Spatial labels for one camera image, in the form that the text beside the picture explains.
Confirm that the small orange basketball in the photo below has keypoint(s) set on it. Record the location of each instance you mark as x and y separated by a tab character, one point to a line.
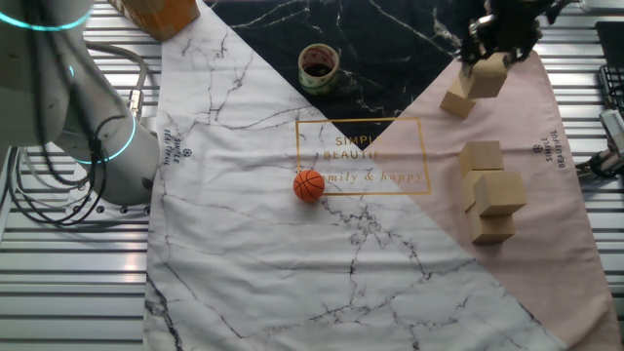
309	185

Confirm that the roll of clear tape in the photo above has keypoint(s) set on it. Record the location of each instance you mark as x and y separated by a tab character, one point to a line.
318	78

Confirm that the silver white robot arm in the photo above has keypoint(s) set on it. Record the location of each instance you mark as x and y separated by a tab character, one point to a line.
73	122

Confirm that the wooden cube block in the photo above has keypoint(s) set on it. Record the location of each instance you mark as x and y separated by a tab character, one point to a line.
456	105
468	187
481	156
499	194
490	230
487	78

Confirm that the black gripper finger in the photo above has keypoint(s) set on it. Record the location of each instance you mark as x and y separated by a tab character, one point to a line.
522	53
475	41

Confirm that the marble pink black cloth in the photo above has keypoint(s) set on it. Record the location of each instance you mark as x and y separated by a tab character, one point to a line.
268	268

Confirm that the small silver device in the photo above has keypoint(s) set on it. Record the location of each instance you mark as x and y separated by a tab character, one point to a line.
614	129

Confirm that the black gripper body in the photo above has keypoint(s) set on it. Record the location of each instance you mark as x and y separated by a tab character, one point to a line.
514	24

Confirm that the open cardboard box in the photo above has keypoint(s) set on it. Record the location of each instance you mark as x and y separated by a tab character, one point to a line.
156	14

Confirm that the black device mount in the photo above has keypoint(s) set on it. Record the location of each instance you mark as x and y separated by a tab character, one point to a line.
604	166

